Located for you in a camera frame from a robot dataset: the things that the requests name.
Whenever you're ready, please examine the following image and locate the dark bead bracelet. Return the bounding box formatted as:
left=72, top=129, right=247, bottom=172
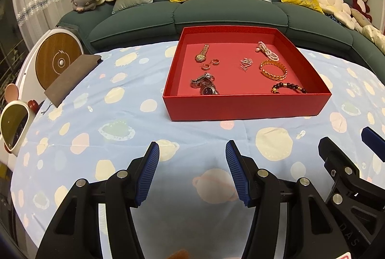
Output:
left=271, top=82, right=308, bottom=95

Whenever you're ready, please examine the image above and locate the gold chain bangle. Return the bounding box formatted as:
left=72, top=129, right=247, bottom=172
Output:
left=259, top=60, right=288, bottom=81

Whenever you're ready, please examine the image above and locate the silver metal watch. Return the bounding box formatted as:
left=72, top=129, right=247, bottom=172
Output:
left=190, top=73, right=218, bottom=95

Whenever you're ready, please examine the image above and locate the silver flower chain bracelet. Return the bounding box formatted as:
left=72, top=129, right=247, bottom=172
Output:
left=239, top=57, right=254, bottom=72

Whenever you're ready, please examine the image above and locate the gold hoop earring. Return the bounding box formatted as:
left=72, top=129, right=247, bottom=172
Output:
left=201, top=63, right=210, bottom=71

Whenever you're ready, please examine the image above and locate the red jewelry tray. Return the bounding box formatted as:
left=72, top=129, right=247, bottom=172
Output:
left=163, top=25, right=331, bottom=121

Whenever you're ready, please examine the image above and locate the blue planet-print tablecloth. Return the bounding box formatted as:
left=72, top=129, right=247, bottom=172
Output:
left=11, top=42, right=384, bottom=258

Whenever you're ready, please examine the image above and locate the cream satin blanket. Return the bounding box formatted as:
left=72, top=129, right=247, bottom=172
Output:
left=361, top=25, right=385, bottom=54

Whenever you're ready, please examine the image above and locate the white mouse-ear mirror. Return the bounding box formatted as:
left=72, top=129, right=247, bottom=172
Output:
left=1, top=83, right=39, bottom=156

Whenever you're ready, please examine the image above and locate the gold wrist watch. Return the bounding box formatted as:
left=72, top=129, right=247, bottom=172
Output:
left=194, top=44, right=210, bottom=63

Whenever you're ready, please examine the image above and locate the white flower cushion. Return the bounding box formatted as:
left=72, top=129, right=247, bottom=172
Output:
left=318, top=0, right=362, bottom=32

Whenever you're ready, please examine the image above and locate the dark green sofa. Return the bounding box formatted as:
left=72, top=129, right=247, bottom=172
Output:
left=59, top=0, right=384, bottom=80

